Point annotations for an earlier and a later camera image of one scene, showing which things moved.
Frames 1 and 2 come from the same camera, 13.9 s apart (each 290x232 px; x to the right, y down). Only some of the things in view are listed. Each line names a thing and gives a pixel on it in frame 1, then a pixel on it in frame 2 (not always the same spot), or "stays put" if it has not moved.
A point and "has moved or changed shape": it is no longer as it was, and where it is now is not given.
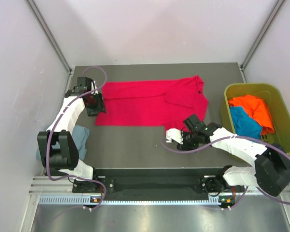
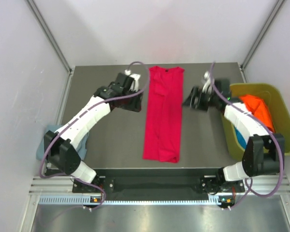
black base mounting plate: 155,182 stays put
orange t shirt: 256,108 stays put
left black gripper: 99,108 to 136,107
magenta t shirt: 155,103 has moved or changed shape
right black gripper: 184,146 to 196,93
